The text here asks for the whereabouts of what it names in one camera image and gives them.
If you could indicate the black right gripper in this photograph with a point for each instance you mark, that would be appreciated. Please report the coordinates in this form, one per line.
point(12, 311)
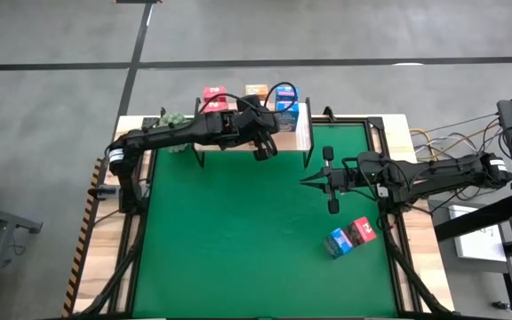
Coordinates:
point(362, 175)

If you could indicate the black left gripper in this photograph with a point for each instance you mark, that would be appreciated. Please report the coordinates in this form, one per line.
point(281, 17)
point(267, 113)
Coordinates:
point(256, 124)

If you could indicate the blue Rice Krispies cereal box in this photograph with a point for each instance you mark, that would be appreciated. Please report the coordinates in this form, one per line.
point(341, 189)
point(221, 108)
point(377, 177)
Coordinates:
point(338, 243)
point(287, 93)
point(288, 120)

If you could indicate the orange Frosted Mini Wheats box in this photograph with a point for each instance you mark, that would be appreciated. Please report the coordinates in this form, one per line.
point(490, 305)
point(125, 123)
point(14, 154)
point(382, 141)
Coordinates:
point(256, 90)

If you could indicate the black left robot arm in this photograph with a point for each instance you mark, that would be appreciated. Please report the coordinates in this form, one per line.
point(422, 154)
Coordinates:
point(171, 133)

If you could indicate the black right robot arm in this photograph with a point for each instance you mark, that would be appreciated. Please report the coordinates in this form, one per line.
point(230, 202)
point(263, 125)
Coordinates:
point(438, 171)

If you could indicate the wooden shelf with black legs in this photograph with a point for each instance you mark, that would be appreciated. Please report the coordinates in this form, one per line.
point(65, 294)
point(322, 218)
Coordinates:
point(302, 138)

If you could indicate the artificial green plant in pot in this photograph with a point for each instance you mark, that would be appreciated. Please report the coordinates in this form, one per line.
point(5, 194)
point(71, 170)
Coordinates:
point(171, 119)

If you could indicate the green table mat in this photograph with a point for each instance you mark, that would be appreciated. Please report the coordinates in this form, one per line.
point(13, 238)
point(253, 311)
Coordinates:
point(238, 231)

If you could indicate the black metal beam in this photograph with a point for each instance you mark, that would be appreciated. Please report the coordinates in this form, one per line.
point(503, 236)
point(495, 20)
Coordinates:
point(474, 220)

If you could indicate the black table clamp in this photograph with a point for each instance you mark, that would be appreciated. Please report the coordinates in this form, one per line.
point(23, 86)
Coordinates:
point(105, 192)

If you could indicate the white box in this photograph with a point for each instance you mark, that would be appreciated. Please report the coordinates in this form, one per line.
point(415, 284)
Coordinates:
point(478, 249)

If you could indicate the yellow black hazard tape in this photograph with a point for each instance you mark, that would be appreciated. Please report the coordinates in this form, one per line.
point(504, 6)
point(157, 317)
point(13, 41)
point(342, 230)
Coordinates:
point(80, 249)

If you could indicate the small black object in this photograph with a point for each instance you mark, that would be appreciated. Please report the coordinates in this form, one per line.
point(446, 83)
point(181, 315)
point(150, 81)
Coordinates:
point(500, 306)

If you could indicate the silver metal bracket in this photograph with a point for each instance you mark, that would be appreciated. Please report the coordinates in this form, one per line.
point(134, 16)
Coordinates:
point(382, 190)

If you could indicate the black metal table frame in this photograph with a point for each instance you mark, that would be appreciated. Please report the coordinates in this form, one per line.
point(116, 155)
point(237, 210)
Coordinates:
point(354, 121)

